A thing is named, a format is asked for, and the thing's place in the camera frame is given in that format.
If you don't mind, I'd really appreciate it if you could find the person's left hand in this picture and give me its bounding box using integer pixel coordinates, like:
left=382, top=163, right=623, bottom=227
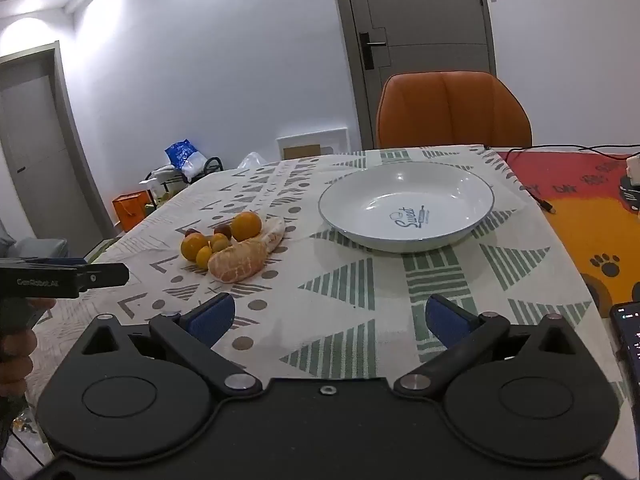
left=0, top=327, right=39, bottom=403

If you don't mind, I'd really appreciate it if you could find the black smartphone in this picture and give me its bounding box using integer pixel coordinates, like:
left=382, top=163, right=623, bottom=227
left=610, top=300, right=640, bottom=377

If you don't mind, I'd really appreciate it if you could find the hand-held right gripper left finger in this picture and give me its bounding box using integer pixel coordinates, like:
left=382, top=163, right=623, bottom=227
left=75, top=292, right=264, bottom=402

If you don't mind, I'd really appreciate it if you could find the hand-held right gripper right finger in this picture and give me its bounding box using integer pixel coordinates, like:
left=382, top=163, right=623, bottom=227
left=393, top=294, right=583, bottom=403

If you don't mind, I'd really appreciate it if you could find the round orange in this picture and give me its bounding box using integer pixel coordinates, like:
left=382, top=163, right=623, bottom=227
left=231, top=211, right=262, bottom=242
left=180, top=234, right=208, bottom=262

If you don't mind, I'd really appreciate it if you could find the white plate with blue rim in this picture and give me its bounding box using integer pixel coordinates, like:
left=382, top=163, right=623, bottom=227
left=318, top=161, right=496, bottom=254

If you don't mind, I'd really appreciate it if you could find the grey door with small handle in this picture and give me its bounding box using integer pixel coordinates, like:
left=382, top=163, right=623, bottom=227
left=0, top=42, right=114, bottom=261

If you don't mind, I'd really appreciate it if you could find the plastic-wrapped peeled orange segment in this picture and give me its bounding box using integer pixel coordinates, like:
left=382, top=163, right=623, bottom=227
left=259, top=217, right=287, bottom=257

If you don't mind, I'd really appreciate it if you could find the black cable with plug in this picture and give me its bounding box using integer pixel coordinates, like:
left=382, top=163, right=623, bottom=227
left=517, top=182, right=557, bottom=214

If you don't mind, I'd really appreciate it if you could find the black metal rack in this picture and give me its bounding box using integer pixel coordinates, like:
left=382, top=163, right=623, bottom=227
left=145, top=157, right=224, bottom=197

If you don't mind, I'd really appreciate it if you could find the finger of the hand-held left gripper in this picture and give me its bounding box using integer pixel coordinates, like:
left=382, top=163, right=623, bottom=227
left=76, top=262, right=130, bottom=291

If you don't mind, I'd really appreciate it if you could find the blue and white bag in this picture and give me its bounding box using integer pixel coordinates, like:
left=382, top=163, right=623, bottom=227
left=165, top=139, right=206, bottom=181

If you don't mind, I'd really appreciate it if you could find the black door handle lock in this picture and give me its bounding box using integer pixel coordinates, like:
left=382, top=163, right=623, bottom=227
left=359, top=29, right=389, bottom=71

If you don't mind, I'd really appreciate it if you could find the orange paper bag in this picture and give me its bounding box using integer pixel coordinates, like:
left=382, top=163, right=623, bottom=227
left=112, top=193, right=151, bottom=234

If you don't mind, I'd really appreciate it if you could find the orange leather chair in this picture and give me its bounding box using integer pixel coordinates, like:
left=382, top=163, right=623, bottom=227
left=376, top=72, right=532, bottom=150

